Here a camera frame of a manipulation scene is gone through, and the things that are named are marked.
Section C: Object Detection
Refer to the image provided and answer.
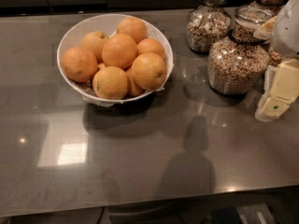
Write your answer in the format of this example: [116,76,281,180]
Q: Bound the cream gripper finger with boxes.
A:
[263,60,299,119]
[255,65,277,122]

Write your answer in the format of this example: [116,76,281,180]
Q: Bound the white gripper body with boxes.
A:
[274,46,299,63]

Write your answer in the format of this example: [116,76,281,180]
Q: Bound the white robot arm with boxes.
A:
[254,0,299,122]

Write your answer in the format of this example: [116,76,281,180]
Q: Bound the small hidden lower orange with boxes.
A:
[126,68,145,97]

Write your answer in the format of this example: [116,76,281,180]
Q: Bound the white bowl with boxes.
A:
[57,14,174,107]

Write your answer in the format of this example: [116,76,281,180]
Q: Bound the front glass cereal jar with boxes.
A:
[207,6,273,96]

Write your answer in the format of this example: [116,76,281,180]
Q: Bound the glass cereal jar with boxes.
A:
[251,0,284,66]
[186,0,232,53]
[207,6,273,96]

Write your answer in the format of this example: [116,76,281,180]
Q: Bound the back right glass cereal jar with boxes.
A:
[251,0,284,66]

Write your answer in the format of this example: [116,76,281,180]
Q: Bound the back left glass cereal jar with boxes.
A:
[186,0,232,53]

